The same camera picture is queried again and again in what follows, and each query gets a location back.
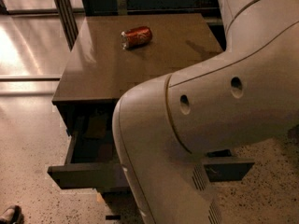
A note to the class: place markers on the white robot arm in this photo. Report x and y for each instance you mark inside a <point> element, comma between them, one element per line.
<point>245,95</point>

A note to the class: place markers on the yellow object inside drawer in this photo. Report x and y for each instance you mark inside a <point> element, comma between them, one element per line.
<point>97,127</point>

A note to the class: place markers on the brown drawer cabinet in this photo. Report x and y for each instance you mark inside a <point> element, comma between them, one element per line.
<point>100,71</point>

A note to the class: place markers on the dark open top drawer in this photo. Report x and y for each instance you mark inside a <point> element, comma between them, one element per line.
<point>93,163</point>

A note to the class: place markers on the red soda can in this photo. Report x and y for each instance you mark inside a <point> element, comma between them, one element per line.
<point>136,37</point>

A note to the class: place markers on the dark background shelf unit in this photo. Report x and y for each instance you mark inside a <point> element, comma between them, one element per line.
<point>155,0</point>

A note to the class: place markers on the black shoe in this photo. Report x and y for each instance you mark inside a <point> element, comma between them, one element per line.
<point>12,215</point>

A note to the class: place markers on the metal window frame post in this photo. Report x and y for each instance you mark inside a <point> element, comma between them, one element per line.
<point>68,21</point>

